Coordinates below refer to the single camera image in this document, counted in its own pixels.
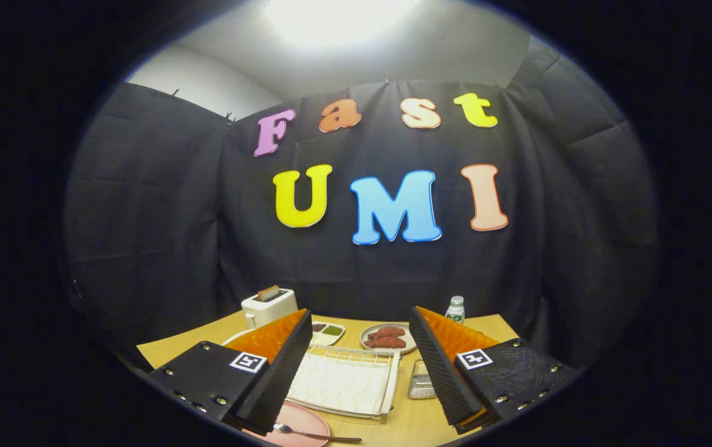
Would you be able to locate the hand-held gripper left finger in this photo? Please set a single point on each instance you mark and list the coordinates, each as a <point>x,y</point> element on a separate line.
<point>281,367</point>

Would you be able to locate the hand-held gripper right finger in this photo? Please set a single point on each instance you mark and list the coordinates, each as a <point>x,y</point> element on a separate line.
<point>442,372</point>

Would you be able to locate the pink plate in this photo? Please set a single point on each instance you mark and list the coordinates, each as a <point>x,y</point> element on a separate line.
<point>303,415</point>

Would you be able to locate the white dish rack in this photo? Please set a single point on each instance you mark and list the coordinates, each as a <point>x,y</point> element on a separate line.
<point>343,382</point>

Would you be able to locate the beige plate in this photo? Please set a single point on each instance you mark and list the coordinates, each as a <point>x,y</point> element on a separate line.
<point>363,338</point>

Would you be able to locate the white divided tray with beans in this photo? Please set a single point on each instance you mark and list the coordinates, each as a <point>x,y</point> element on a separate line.
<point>324,340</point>

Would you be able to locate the white toaster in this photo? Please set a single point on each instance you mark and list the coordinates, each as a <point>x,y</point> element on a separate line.
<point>269,310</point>

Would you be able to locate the white drink bottle green cap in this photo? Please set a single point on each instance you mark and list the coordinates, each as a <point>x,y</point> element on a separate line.
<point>455,310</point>

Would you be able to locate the red meat piece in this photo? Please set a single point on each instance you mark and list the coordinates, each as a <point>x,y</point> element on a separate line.
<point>387,343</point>
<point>387,333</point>

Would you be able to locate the brown toast slice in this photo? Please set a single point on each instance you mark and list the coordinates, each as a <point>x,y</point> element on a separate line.
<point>269,293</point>

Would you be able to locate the black backdrop cloth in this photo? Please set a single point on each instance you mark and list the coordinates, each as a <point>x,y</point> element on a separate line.
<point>144,217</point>

